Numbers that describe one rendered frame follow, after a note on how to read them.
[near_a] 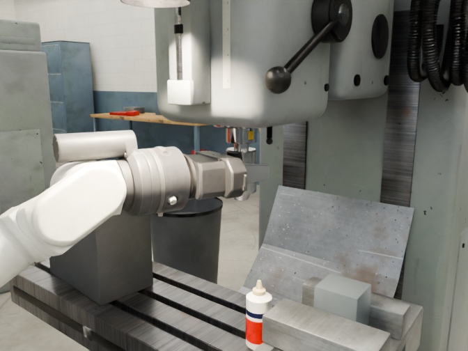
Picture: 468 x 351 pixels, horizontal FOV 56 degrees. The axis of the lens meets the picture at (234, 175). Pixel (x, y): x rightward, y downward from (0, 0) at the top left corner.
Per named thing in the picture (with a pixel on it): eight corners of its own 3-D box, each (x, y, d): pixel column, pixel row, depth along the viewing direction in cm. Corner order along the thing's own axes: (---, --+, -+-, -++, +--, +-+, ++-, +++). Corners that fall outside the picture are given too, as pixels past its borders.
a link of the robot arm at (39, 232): (138, 197, 52) (38, 274, 46) (115, 191, 59) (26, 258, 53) (106, 152, 49) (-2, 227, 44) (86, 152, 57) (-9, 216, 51)
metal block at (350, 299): (354, 341, 56) (357, 299, 55) (312, 326, 60) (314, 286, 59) (368, 324, 60) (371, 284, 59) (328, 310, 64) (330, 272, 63)
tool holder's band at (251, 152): (262, 156, 65) (263, 149, 65) (237, 159, 63) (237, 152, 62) (244, 152, 69) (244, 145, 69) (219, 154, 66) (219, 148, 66)
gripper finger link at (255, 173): (266, 181, 66) (231, 186, 63) (266, 160, 66) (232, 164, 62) (272, 183, 65) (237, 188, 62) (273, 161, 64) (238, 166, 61)
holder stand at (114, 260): (99, 306, 81) (92, 203, 77) (49, 271, 96) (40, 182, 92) (154, 285, 89) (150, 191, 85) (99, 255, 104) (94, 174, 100)
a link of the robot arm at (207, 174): (248, 147, 59) (166, 154, 52) (247, 215, 61) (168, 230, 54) (203, 137, 69) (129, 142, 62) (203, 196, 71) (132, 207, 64)
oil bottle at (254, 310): (261, 354, 67) (262, 288, 64) (240, 345, 69) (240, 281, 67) (276, 342, 70) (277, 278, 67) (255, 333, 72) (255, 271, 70)
